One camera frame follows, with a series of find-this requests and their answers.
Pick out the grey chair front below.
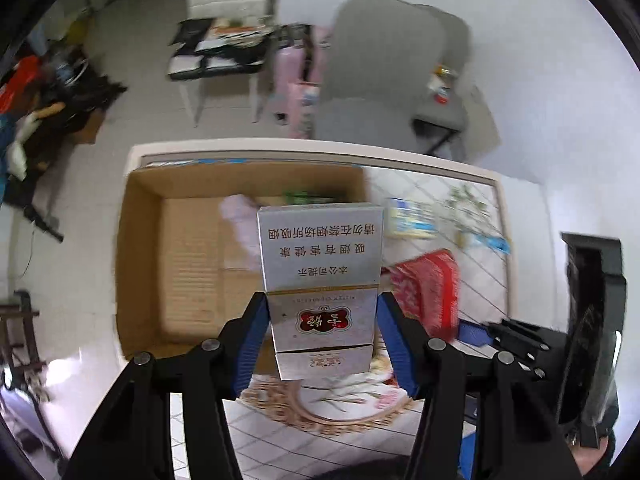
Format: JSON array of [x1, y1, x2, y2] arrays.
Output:
[[314, 0, 446, 153]]

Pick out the grey chair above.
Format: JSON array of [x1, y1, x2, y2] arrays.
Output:
[[413, 3, 471, 156], [314, 0, 446, 153]]

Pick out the green wet wipes pack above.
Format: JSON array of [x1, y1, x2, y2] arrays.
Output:
[[283, 191, 337, 206]]

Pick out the yellow blue tissue pack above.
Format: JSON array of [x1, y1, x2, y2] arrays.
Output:
[[385, 197, 437, 240]]

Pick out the red wet wipes pack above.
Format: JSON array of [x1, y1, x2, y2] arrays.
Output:
[[382, 249, 460, 342]]

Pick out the items on grey chair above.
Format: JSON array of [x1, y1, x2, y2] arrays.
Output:
[[427, 65, 458, 104]]

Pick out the white board leaning on wall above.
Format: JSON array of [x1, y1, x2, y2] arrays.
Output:
[[464, 84, 502, 164]]

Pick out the open cardboard box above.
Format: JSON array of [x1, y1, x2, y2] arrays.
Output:
[[115, 160, 367, 359]]

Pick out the small cardboard box on floor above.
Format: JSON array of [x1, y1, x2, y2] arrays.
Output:
[[73, 108, 105, 145]]

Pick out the pile of colourful clothes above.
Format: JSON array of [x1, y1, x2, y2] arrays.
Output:
[[1, 41, 127, 242]]

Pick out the dark wooden chair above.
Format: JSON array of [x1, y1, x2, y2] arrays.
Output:
[[1, 289, 46, 392]]

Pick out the patterned tablecloth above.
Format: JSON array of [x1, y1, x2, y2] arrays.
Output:
[[139, 154, 514, 478]]

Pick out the white cigarette box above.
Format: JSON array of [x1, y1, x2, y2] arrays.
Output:
[[257, 203, 384, 382]]

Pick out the blue white sachet packet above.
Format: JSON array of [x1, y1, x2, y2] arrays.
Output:
[[456, 231, 511, 255]]

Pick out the grey chair back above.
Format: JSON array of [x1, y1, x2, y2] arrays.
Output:
[[413, 3, 471, 156]]

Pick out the pink suitcase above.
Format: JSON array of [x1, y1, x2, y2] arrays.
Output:
[[270, 24, 331, 139]]

